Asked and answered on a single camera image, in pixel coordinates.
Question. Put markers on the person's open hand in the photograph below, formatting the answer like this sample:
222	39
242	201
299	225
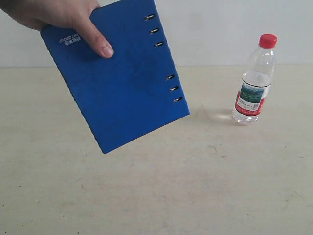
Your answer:
73	14

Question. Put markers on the blue ring-bound notebook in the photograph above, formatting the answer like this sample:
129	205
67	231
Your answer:
131	94

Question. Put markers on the clear plastic water bottle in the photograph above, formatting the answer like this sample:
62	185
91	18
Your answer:
256	81

